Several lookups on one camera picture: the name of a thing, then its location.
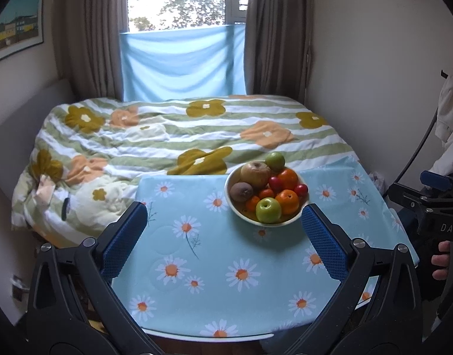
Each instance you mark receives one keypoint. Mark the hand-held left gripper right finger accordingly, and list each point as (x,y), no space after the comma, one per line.
(324,244)

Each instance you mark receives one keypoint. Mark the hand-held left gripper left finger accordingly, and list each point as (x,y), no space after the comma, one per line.
(123,244)

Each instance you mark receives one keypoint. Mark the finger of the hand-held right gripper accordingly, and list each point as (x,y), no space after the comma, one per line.
(411,196)
(435,181)

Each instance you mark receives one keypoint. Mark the round orange mandarin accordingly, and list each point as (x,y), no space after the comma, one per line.
(287,200)

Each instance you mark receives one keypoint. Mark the small red cherry tomato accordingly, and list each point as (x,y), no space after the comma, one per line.
(301,189)

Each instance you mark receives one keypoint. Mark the large green apple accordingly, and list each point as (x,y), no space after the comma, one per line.
(268,210)

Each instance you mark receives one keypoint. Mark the orange with dark stem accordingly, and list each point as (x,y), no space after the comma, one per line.
(288,178)

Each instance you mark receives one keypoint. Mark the tiny orange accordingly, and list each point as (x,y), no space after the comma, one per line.
(266,193)

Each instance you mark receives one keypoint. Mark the cream oval bowl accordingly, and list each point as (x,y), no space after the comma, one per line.
(234,210)

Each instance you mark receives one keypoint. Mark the small green fruit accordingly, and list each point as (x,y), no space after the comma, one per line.
(275,159)

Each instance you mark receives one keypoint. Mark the brown kiwi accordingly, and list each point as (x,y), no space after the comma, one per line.
(241,191)

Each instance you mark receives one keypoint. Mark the person's right hand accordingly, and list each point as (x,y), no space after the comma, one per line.
(442,260)

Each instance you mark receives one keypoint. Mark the white hanging garment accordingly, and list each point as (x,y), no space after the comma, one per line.
(450,107)

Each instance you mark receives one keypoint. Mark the small orange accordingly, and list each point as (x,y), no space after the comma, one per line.
(253,204)

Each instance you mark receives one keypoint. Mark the blue daisy tablecloth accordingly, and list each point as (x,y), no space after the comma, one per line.
(211,247)

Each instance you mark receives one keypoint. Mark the yellow-brown apple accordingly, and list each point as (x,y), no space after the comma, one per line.
(254,173)

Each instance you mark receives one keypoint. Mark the striped floral blanket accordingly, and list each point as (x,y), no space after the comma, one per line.
(156,137)

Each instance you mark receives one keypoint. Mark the white padded headboard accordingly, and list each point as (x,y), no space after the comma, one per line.
(23,125)

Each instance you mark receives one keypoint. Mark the light blue window cloth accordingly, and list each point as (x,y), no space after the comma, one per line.
(178,63)

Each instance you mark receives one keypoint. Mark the framed wall picture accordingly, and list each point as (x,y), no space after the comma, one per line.
(15,26)

